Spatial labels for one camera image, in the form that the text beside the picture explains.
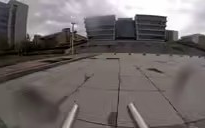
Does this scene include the wide grey stairs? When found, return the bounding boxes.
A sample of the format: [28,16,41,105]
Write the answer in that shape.
[73,40,205,57]

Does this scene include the large tiered building with glass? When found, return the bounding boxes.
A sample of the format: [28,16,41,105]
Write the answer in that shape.
[83,13,168,42]

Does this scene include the grey paved plaza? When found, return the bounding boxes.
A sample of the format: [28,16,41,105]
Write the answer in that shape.
[0,52,205,128]

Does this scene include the pale pole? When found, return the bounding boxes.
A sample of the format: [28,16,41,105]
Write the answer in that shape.
[69,21,77,55]

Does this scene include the row of bollards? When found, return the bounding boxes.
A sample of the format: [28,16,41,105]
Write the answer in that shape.
[113,51,205,59]

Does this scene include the low long building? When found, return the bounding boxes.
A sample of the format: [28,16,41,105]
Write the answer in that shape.
[32,27,88,50]

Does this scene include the robot's own part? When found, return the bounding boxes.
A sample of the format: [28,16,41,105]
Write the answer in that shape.
[127,101,148,128]
[61,103,80,128]

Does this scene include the pale stone kerb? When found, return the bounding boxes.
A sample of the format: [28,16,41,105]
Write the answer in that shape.
[0,53,99,88]

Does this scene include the small grey building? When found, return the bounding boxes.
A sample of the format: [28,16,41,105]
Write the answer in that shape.
[165,29,180,42]

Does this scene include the red brick path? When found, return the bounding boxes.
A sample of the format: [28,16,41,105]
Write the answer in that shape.
[0,55,88,81]

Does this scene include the low pale building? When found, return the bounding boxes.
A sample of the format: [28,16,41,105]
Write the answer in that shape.
[180,33,205,52]

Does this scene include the tall grey building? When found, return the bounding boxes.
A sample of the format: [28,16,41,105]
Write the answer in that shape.
[0,0,30,53]

